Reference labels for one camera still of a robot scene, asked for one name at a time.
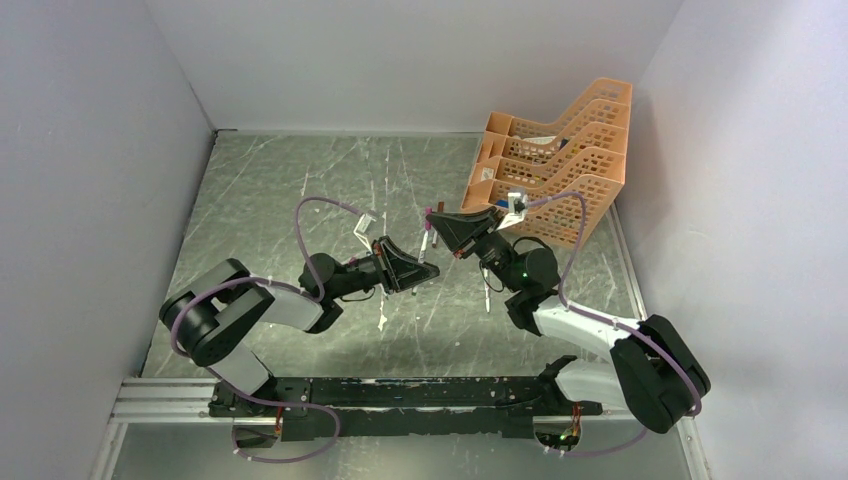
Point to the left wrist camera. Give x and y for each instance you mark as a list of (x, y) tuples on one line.
[(365, 221)]

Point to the orange plastic file rack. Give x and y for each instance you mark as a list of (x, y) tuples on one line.
[(574, 167)]

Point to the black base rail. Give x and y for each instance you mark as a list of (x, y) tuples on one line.
[(320, 407)]

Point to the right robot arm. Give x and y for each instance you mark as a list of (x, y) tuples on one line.
[(644, 366)]

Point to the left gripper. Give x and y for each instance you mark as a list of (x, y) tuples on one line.
[(410, 271)]

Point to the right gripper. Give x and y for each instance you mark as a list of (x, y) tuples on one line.
[(466, 233)]

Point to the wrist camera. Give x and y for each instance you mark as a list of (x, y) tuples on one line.
[(516, 208), (365, 221)]

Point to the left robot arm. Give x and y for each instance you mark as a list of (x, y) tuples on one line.
[(209, 319)]

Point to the aluminium frame rail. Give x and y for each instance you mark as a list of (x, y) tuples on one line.
[(172, 401)]

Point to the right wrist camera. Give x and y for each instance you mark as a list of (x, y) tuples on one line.
[(516, 208)]

